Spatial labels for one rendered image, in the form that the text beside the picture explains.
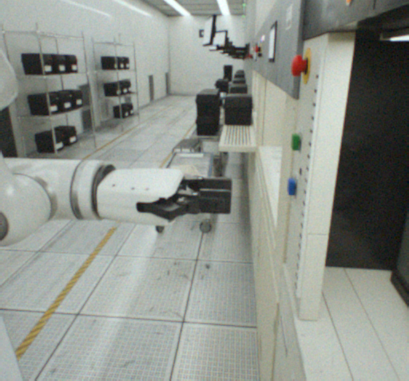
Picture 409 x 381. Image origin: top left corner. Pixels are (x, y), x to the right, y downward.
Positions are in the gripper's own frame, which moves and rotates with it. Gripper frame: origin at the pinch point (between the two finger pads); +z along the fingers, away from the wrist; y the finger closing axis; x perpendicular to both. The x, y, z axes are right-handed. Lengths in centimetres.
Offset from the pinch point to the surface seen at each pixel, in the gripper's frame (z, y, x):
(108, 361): -56, -76, -119
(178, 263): -37, -158, -119
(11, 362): -43, -8, -43
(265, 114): 19, -167, -14
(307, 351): 15.9, -6.3, -32.1
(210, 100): -32, -370, -29
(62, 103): -240, -407, -40
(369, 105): 29.9, -33.0, 8.1
